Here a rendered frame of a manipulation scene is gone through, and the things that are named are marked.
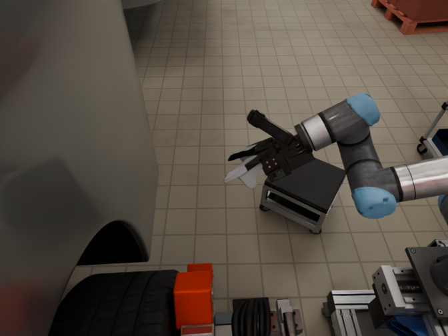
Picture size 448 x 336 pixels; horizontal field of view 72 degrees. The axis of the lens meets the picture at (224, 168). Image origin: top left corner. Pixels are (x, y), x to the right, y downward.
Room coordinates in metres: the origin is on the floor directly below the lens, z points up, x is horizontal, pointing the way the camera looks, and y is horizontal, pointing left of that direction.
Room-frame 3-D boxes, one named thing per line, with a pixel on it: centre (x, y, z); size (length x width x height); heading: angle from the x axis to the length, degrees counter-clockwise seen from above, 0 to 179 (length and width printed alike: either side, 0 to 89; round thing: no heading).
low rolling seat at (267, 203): (1.20, -0.50, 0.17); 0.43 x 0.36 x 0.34; 57
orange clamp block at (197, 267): (0.35, 0.07, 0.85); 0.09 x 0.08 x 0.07; 3
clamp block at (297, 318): (0.22, -0.15, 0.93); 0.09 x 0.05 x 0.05; 93
